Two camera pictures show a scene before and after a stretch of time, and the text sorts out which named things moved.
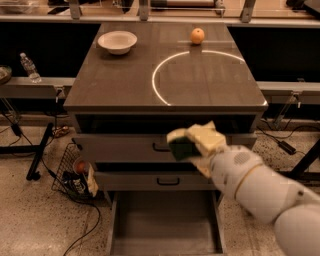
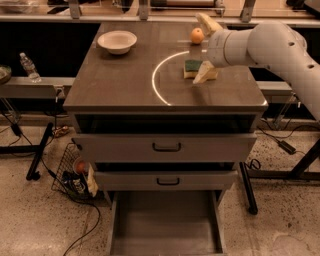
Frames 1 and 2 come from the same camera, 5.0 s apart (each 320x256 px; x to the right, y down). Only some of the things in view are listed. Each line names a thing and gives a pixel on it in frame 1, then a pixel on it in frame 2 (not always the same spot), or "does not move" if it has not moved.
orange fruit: x=197 y=35 does not move
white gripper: x=233 y=170 → x=216 y=49
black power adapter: x=287 y=147 does not move
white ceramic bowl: x=117 y=42 does not move
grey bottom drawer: x=165 y=223 does not move
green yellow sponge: x=182 y=144 → x=192 y=68
